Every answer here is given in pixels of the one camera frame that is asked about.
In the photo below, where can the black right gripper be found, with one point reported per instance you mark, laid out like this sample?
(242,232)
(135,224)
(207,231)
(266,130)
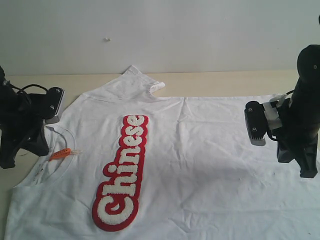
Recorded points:
(300,127)

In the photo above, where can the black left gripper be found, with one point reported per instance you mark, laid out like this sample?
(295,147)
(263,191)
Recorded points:
(21,125)

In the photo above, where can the white t-shirt red Chinese patch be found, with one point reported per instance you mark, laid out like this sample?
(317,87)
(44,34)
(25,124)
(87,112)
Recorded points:
(160,168)

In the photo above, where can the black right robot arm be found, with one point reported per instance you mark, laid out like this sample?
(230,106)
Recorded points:
(308,68)

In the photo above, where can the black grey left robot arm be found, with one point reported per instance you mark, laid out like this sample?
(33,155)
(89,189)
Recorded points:
(2,77)

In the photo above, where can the orange neck tag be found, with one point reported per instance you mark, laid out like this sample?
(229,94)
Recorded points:
(64,153)

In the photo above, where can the right wrist camera black grey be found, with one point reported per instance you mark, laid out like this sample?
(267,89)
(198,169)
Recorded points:
(256,123)

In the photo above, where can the wrist camera black grey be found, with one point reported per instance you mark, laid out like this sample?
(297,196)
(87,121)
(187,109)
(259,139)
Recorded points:
(53,105)
(256,123)

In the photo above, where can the left wrist camera black grey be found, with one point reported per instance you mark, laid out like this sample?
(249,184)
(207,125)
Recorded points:
(53,105)

